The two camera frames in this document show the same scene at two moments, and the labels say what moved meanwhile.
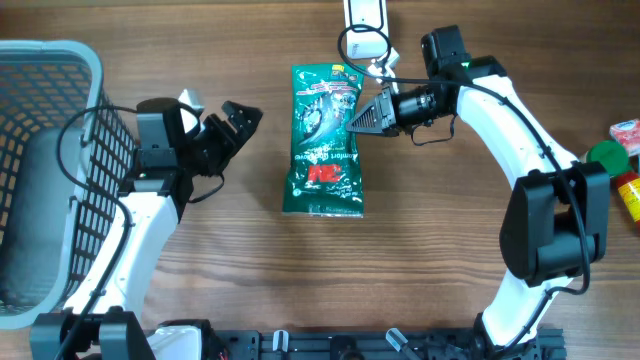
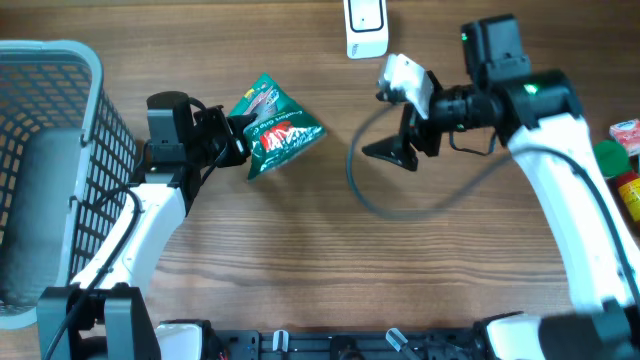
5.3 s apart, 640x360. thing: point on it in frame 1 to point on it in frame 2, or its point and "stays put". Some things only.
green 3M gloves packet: (325, 173) to (280, 129)
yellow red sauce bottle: (628, 186) stays put
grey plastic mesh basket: (53, 232) stays put
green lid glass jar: (611, 154) stays put
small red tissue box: (628, 133) stays put
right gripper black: (385, 116) to (397, 151)
